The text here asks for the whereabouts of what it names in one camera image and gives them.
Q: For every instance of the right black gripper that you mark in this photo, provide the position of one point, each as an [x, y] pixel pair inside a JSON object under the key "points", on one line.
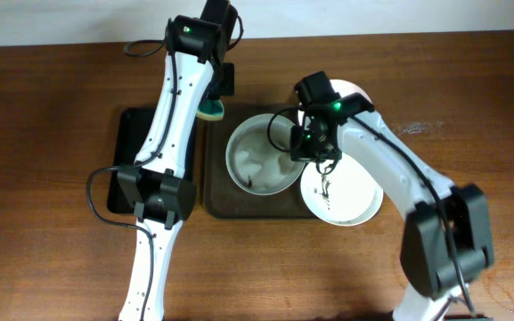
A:
{"points": [[312, 152]]}

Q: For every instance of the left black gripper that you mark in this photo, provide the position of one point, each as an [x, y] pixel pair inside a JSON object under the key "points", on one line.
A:
{"points": [[215, 95]]}

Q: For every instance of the green and yellow sponge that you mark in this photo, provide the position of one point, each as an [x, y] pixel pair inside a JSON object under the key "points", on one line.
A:
{"points": [[210, 110]]}

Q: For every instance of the pinkish white plate top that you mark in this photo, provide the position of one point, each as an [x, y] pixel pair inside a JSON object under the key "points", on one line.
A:
{"points": [[343, 88]]}

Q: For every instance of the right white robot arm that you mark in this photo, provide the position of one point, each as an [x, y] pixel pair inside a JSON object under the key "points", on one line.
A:
{"points": [[447, 240]]}

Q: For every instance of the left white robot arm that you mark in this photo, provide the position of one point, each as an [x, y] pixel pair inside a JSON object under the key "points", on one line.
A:
{"points": [[155, 184]]}

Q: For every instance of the black plastic sponge tray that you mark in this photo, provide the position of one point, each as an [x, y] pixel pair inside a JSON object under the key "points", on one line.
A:
{"points": [[134, 125]]}

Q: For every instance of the brown serving tray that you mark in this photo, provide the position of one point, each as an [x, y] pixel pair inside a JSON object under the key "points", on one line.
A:
{"points": [[222, 197]]}

